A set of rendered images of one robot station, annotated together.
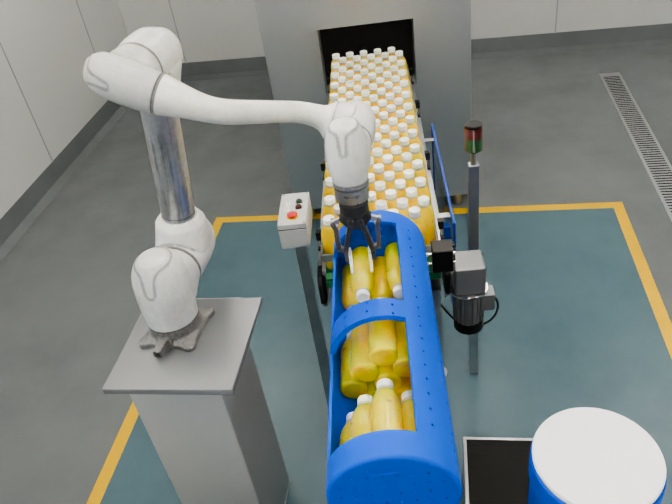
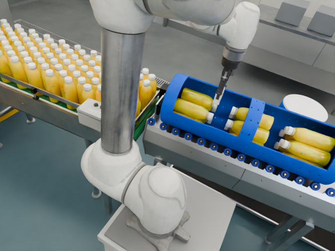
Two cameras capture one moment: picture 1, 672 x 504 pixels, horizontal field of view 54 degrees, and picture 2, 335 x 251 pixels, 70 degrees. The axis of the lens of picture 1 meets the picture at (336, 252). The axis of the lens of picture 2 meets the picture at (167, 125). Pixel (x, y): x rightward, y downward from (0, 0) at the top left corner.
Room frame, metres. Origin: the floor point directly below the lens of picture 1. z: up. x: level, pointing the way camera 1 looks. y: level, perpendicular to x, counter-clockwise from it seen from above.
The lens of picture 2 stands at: (1.46, 0.92, 1.90)
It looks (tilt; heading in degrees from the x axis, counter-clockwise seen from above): 44 degrees down; 279
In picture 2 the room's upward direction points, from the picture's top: 10 degrees clockwise
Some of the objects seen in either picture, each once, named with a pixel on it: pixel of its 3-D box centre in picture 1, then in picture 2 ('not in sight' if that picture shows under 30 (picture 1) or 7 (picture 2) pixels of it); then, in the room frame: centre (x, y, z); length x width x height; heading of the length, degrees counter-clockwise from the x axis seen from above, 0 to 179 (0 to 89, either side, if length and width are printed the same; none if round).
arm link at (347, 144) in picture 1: (347, 148); (240, 24); (1.41, -0.07, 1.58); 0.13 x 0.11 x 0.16; 166
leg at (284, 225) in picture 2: not in sight; (285, 224); (0.65, -0.09, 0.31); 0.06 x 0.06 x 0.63; 84
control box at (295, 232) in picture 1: (295, 219); (100, 116); (1.93, 0.12, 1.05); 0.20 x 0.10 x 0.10; 174
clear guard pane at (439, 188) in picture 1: (443, 217); not in sight; (2.29, -0.48, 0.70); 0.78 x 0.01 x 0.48; 174
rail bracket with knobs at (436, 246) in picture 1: (440, 257); (165, 93); (1.72, -0.35, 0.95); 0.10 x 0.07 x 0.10; 84
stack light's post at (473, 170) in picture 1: (473, 279); not in sight; (2.04, -0.54, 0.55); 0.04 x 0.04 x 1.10; 84
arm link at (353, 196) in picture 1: (351, 188); (234, 51); (1.40, -0.06, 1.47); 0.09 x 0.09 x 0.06
